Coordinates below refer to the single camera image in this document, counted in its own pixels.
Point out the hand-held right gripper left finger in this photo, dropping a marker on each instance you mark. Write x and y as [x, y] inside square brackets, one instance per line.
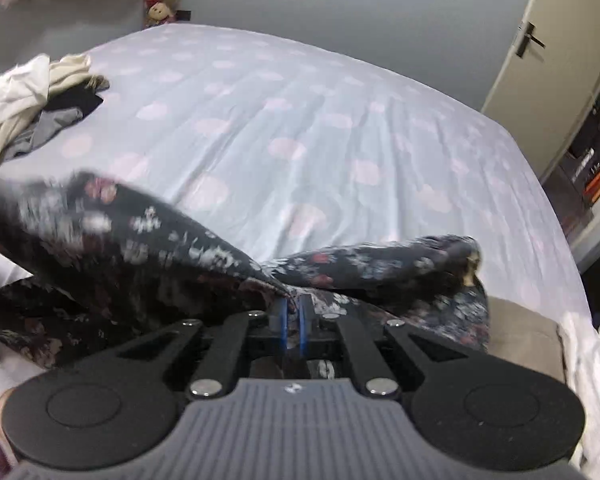
[281, 327]

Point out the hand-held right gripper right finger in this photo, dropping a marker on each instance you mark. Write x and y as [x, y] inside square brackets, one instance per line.
[303, 327]

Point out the dark floral pants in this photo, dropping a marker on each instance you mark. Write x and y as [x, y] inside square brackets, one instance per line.
[155, 260]

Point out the polka dot bed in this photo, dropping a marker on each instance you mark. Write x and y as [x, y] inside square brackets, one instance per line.
[305, 135]

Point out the white cloth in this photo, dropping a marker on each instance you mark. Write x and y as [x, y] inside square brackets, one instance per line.
[590, 370]

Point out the leopard print cloth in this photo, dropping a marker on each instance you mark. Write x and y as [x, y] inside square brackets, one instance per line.
[97, 82]

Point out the black garment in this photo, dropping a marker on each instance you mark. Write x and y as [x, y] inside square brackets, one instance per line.
[75, 99]

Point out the dark shelving unit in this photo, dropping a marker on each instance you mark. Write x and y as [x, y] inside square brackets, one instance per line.
[580, 160]

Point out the cream garment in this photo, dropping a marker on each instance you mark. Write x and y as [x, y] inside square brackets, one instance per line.
[70, 70]

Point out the cream door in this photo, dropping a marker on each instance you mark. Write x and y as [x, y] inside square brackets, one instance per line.
[545, 85]

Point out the white garment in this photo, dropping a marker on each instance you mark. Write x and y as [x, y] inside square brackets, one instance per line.
[10, 95]

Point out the black wall socket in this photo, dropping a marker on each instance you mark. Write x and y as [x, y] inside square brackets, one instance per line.
[182, 15]

